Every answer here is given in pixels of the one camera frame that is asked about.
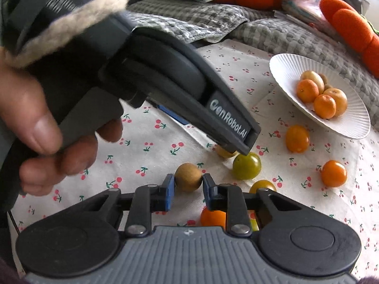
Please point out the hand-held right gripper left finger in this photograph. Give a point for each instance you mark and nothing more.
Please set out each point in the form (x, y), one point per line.
(169, 190)

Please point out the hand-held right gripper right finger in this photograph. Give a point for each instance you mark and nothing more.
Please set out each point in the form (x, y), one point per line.
(207, 192)

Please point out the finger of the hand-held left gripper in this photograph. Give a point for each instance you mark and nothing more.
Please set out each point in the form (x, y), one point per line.
(220, 143)
(173, 114)

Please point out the brown longan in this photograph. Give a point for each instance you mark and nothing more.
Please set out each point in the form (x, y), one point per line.
(323, 78)
(188, 177)
(327, 87)
(225, 153)

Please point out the orange cherry tomato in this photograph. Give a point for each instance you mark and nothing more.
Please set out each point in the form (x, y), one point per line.
(334, 173)
(297, 138)
(211, 217)

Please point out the dark green cherry tomato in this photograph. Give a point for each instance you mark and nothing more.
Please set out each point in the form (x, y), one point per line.
(246, 165)

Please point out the yellow-orange cherry tomato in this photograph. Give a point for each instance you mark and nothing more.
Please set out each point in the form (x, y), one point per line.
(262, 185)

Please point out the orange tangerine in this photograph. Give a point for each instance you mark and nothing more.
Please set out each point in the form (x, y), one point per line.
(324, 106)
(307, 90)

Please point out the yellow pear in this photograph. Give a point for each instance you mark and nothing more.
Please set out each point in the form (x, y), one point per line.
(311, 77)

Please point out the large yellow-orange citrus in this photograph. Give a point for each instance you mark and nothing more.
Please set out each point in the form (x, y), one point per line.
(340, 99)

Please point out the white ribbed plate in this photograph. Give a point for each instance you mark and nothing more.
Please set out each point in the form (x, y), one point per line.
(349, 115)

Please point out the person's left hand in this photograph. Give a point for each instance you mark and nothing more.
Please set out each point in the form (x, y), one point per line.
(29, 109)

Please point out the cherry print cloth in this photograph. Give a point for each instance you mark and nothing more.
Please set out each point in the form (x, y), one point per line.
(142, 159)

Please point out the grey checked quilted blanket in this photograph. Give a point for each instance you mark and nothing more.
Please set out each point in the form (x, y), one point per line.
(266, 35)

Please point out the pink plastic bag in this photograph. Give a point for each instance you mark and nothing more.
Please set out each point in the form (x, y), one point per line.
(302, 9)

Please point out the orange persimmon plush cushion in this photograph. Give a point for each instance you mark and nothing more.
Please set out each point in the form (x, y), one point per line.
(352, 23)

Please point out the dark maroon clothing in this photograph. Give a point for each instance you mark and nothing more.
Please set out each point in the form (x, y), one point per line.
(9, 272)

